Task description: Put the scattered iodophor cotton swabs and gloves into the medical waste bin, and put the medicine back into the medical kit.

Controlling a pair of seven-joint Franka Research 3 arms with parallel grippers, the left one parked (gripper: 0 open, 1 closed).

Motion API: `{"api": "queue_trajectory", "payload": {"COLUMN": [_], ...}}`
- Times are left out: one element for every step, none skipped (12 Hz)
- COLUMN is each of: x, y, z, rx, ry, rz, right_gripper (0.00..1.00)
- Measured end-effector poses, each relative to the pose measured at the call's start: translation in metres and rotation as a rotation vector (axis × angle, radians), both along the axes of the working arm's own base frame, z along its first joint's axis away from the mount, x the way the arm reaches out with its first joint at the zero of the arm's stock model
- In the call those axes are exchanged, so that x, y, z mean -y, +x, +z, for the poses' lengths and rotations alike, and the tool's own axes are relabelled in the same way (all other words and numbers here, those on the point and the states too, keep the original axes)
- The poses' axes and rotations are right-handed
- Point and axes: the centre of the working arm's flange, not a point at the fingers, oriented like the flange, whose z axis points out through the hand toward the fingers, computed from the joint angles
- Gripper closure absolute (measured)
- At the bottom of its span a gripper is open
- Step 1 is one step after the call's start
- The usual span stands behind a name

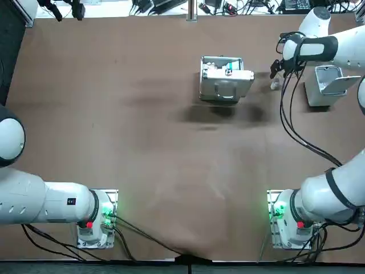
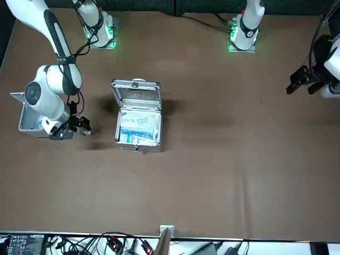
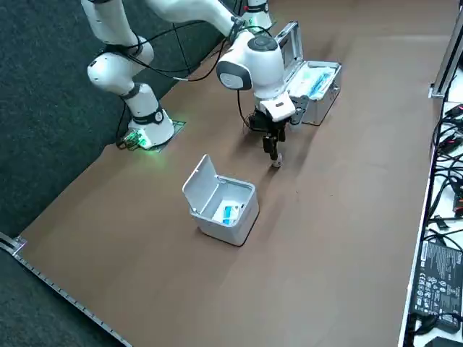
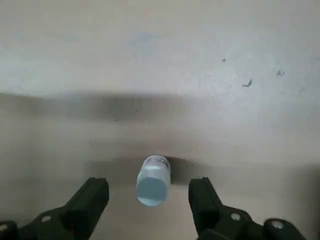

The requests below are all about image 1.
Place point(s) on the aluminium camera post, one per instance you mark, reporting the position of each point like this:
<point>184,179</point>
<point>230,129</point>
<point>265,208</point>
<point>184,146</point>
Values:
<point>191,11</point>

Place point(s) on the white lidded waste bin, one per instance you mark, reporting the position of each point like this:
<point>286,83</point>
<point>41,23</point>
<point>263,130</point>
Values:
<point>316,94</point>

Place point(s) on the small clear medicine bottle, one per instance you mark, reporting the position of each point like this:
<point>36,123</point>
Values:
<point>275,85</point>

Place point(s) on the black labelled power adapter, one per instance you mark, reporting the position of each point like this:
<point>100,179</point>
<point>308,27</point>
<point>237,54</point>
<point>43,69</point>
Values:
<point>296,4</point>

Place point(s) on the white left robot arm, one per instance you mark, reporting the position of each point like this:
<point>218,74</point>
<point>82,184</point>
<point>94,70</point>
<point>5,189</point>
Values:
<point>57,199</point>

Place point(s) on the red-lit black plug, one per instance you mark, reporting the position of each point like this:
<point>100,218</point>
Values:
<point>205,8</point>
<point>231,8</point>

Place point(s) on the aluminium corner bracket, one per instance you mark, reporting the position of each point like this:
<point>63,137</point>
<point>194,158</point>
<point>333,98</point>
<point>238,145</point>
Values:
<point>360,14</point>
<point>29,22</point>

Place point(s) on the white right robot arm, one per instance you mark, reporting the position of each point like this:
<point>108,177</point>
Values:
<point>350,42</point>

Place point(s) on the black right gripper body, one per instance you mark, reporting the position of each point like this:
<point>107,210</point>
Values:
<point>293,66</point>

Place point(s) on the packaged medical supplies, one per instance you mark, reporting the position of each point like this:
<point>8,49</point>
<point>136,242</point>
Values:
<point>219,65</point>

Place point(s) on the aluminium medical kit case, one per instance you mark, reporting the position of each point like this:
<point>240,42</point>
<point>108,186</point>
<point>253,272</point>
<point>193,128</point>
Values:
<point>219,88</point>

